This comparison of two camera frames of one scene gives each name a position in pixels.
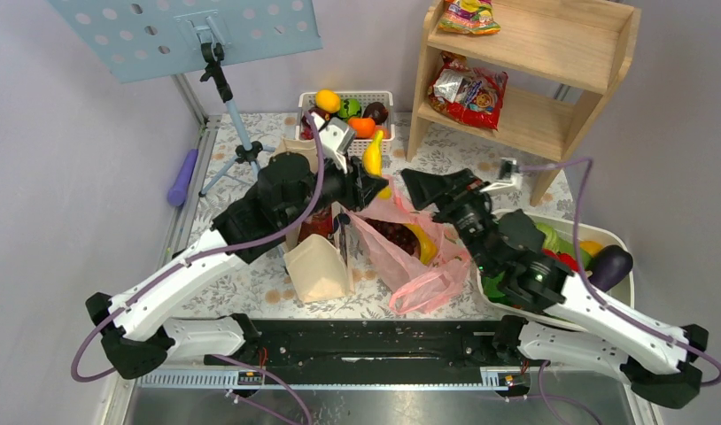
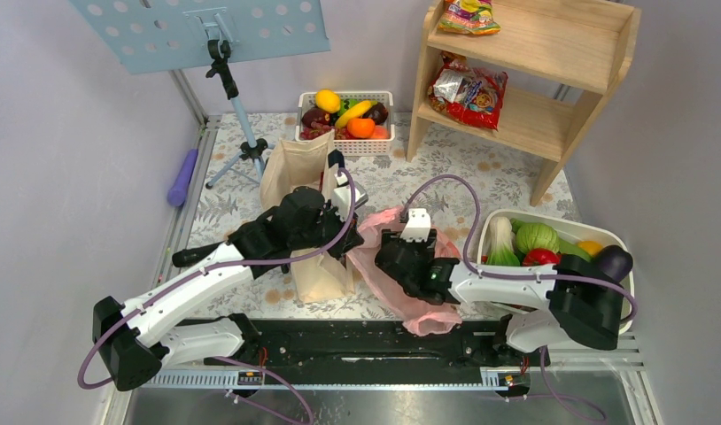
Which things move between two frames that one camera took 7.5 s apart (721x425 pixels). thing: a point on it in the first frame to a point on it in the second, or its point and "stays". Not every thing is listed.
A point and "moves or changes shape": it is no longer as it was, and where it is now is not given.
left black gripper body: x=337 y=186 to x=330 y=225
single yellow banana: x=372 y=161 to x=353 y=112
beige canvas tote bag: x=322 y=264 stays
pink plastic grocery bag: x=413 y=288 moves or changes shape
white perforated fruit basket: x=307 y=100 stays
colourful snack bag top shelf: x=469 y=16 stays
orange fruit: x=364 y=127 stays
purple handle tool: x=177 y=193 stays
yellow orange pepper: x=591 y=247 stays
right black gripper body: x=467 y=208 to x=427 y=250
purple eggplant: x=609 y=265 stays
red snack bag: x=468 y=95 stays
